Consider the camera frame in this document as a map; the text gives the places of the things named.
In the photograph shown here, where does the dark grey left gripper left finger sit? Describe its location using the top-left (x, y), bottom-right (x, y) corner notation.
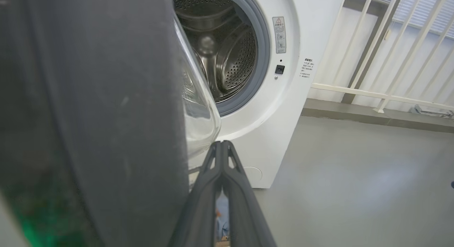
top-left (168, 141), bottom-right (223, 247)

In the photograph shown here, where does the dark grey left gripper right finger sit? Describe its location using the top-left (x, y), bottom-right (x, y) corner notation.
top-left (221, 141), bottom-right (277, 247)

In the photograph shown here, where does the black round glass washer door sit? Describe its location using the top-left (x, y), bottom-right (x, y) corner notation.
top-left (0, 0), bottom-right (222, 247)

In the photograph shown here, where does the white front-load washing machine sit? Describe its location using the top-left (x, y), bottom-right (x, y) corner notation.
top-left (172, 0), bottom-right (348, 189)

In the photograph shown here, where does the round drain filter cover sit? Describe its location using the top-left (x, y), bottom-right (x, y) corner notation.
top-left (243, 166), bottom-right (263, 182)

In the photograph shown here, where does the black text instruction sticker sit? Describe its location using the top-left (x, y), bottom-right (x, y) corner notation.
top-left (300, 58), bottom-right (313, 78)

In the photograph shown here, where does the white metal railing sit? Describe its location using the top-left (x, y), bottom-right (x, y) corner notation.
top-left (310, 0), bottom-right (454, 114)

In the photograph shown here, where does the grey warning sticker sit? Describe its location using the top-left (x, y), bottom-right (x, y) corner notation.
top-left (272, 16), bottom-right (287, 54)

